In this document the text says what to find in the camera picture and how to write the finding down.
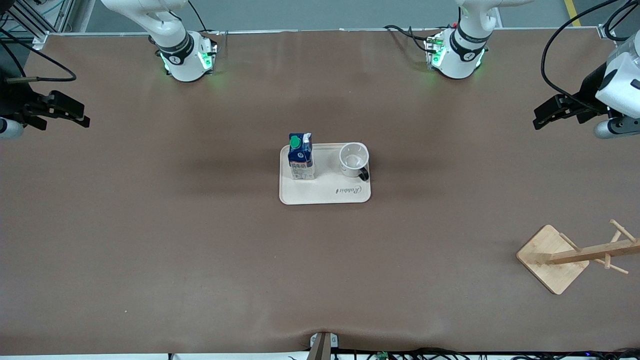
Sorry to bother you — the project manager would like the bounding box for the aluminium frame post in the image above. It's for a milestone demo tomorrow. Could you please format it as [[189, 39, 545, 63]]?
[[0, 0, 97, 50], [597, 0, 640, 38]]

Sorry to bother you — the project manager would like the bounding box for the black left base cable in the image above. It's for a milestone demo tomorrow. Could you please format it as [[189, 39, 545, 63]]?
[[384, 24, 441, 53]]

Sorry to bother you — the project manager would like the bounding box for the white smiley mug black handle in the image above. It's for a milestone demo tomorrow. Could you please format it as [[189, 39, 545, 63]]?
[[339, 142, 371, 182]]

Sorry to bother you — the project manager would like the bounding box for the brown table mat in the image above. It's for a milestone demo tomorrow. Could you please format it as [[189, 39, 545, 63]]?
[[0, 27, 640, 356]]

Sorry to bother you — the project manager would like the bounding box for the wooden mug tree stand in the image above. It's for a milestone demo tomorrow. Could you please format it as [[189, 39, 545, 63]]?
[[516, 219, 640, 296]]

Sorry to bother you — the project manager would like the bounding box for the blue milk carton green cap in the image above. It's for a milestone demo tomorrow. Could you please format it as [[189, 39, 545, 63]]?
[[287, 132, 316, 181]]

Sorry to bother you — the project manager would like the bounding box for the cream rabbit print tray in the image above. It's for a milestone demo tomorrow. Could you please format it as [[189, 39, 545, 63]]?
[[279, 143, 372, 206]]

